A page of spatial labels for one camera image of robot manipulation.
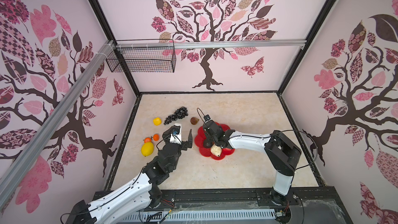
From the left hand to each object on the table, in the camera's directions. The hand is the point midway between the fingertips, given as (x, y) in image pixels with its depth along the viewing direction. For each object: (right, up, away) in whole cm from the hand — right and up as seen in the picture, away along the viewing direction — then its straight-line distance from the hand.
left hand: (182, 131), depth 76 cm
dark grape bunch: (-4, +8, +28) cm, 29 cm away
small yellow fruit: (-20, +3, +24) cm, 31 cm away
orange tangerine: (-17, -6, +13) cm, 22 cm away
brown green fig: (+5, +3, +25) cm, 25 cm away
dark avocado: (+13, -8, +10) cm, 19 cm away
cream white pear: (+18, -12, +8) cm, 23 cm away
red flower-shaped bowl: (+13, -14, +12) cm, 23 cm away
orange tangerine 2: (-26, -9, +23) cm, 36 cm away
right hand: (+15, 0, +16) cm, 22 cm away
